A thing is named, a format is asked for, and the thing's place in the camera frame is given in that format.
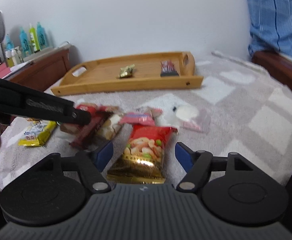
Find red gold peanut bag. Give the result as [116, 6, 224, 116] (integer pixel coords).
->
[107, 124, 177, 184]

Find gold foil snack packet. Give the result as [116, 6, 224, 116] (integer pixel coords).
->
[118, 64, 135, 79]

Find clear white candy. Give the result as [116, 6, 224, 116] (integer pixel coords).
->
[165, 105, 211, 133]

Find round mesh fan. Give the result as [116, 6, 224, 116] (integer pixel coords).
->
[0, 11, 6, 62]

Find clear bag nougat snack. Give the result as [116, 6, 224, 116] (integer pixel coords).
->
[96, 111, 124, 140]

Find long red wafer bar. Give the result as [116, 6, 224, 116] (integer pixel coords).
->
[69, 112, 111, 150]

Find blue plaid bedding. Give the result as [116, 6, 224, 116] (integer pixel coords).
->
[247, 0, 292, 57]

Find red Biscoff biscuit packet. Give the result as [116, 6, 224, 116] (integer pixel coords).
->
[76, 103, 98, 116]

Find yellow biscuit packet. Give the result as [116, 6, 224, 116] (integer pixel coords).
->
[18, 120, 57, 147]

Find small white bottles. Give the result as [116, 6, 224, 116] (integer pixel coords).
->
[5, 47, 24, 67]

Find brown wooden bed frame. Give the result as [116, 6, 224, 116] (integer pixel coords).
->
[252, 51, 292, 91]

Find small teal bottle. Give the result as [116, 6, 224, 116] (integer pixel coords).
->
[5, 34, 14, 51]

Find brown wooden cabinet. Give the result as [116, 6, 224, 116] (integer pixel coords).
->
[5, 45, 71, 92]

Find pink pastry packet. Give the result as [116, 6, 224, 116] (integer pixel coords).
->
[119, 106, 163, 126]

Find teal spray bottle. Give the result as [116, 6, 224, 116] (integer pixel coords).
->
[19, 27, 32, 57]
[37, 22, 48, 50]

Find bamboo serving tray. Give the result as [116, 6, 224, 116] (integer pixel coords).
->
[51, 51, 204, 96]

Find green spray bottle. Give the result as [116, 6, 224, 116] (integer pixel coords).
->
[29, 23, 40, 53]

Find red black snack bar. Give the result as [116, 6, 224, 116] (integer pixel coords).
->
[161, 60, 179, 77]

